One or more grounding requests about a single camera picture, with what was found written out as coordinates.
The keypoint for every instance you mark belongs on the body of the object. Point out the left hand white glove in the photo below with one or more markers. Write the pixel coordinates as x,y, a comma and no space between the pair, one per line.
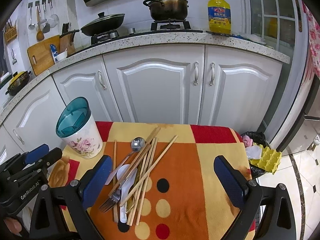
13,225

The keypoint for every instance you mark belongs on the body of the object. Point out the wooden chopstick rack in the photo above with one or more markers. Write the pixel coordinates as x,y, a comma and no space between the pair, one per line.
9,31

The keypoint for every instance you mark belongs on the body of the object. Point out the glass paned sliding door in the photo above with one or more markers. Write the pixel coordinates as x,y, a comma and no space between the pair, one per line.
282,27

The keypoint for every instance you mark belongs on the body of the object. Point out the yellow egg carton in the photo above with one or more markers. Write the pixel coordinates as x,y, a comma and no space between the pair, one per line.
269,158

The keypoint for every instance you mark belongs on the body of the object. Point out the hanging steel ladle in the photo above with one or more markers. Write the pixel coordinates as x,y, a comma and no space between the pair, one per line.
31,25

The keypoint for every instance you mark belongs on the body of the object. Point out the yellow black casserole pot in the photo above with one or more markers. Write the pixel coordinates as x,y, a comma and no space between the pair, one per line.
18,81

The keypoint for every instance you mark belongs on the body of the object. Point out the hanging wire strainer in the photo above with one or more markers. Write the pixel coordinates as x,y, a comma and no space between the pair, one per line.
53,18

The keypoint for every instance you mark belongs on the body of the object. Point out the blue white packet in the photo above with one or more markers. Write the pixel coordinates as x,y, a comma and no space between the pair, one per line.
54,52

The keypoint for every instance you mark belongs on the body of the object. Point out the colourful chequered table cloth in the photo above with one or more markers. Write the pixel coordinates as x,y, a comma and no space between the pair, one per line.
184,198

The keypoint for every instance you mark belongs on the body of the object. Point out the white plastic spoon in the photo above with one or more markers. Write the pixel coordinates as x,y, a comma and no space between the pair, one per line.
125,190

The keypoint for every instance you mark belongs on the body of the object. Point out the wooden cutting board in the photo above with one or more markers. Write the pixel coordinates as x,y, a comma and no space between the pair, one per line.
40,55

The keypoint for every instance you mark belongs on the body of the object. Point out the steel table knife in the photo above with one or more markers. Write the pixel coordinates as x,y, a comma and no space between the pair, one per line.
117,171

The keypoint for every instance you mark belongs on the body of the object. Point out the steel fork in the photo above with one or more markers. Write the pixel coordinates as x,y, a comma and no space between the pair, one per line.
115,196

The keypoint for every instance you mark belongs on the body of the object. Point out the wooden knife block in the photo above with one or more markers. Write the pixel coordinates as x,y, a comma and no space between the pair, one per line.
67,39

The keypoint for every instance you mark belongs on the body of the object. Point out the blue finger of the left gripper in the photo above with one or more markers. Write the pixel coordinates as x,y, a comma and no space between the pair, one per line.
36,154
50,158

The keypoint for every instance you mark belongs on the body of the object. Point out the hanging steel skimmer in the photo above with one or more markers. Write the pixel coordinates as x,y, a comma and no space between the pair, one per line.
44,22

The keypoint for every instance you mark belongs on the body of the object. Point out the floral utensil holder teal insert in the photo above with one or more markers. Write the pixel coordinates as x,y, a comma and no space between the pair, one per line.
77,128

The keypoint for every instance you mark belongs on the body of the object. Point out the silver cabinet handle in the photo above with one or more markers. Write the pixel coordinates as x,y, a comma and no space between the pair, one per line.
101,80
212,73
18,137
196,73

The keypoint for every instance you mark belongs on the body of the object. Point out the black trash bag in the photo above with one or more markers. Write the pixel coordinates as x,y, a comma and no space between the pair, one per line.
249,138

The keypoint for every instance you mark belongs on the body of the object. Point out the hanging wooden spatula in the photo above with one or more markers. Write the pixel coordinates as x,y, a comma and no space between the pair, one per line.
39,34

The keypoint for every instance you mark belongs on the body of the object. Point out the brown wooden chopstick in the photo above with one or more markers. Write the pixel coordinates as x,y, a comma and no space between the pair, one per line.
151,136
132,169

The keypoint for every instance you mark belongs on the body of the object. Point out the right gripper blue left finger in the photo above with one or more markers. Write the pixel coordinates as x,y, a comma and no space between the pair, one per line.
94,180

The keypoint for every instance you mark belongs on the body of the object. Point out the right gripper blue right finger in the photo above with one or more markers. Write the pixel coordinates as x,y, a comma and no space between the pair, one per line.
231,180

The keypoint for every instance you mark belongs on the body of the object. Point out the steel spoon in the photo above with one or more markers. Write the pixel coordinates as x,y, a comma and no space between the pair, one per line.
136,145

